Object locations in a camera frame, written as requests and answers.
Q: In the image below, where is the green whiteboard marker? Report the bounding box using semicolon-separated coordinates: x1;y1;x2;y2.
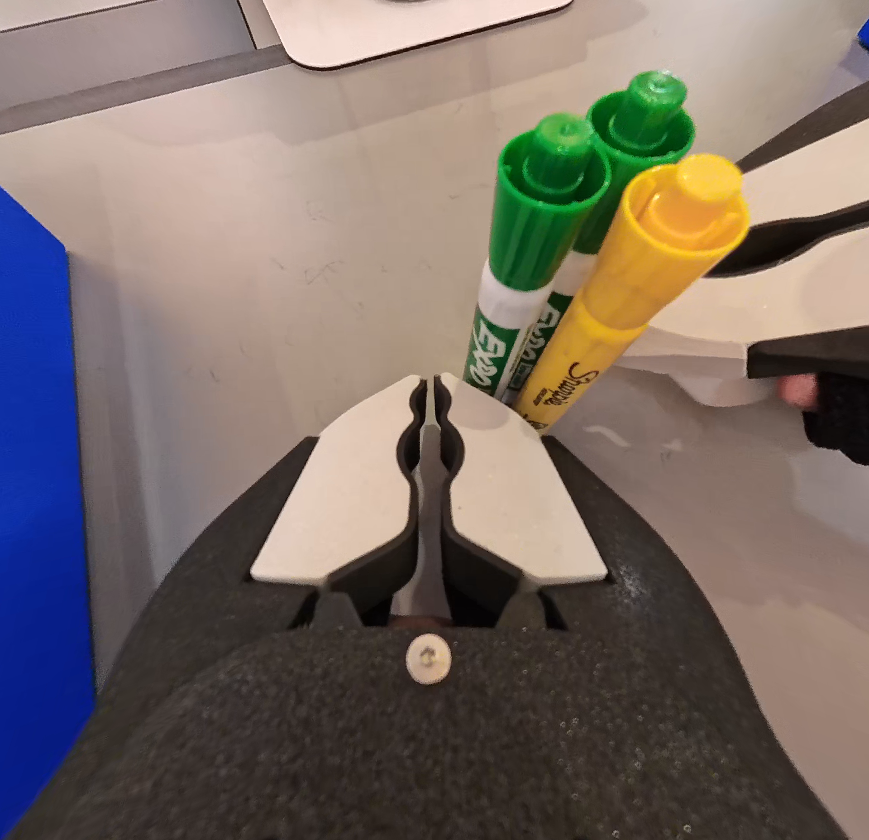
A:
463;112;612;398
506;70;697;406

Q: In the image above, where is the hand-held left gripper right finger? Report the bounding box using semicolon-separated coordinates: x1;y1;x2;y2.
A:
432;372;609;627

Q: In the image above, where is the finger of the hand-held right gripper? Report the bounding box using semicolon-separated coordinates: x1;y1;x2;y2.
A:
738;135;869;251
621;227;869;379

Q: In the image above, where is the person's right hand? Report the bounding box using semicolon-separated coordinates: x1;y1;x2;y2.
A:
779;374;821;410

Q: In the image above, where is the yellow highlighter marker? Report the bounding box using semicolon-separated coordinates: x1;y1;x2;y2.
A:
512;153;752;437

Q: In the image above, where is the white sign stand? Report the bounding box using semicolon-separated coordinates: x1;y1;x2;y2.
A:
248;0;579;73

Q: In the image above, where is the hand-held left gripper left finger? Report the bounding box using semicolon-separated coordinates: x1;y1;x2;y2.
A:
249;374;429;617

